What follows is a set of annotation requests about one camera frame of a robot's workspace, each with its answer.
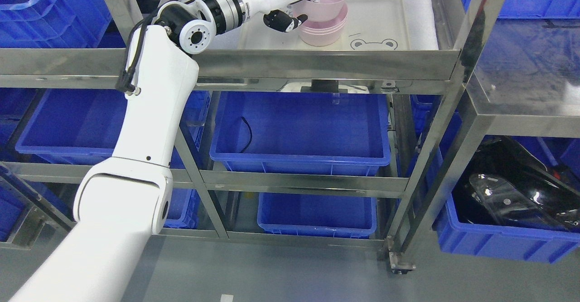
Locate cream bear tray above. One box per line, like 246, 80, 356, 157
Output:
237, 0, 410, 51

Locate blue bin rack left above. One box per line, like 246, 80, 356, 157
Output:
15, 89, 211, 169

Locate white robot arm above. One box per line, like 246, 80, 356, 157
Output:
11, 0, 217, 302

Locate steel table shelf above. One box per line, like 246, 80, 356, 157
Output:
467, 19, 580, 137

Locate blue bin rack middle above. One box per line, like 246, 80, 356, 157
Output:
209, 92, 391, 176

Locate pink ikea bowl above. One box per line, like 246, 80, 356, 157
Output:
291, 0, 346, 22

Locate blue bin with helmet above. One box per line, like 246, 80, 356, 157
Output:
433, 134, 580, 264

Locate steel shelf rack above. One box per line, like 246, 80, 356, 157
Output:
0, 0, 517, 275

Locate stacked pink bowls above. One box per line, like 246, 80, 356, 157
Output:
298, 4, 348, 47

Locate black motorcycle helmet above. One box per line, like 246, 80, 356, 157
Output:
452, 136, 580, 233

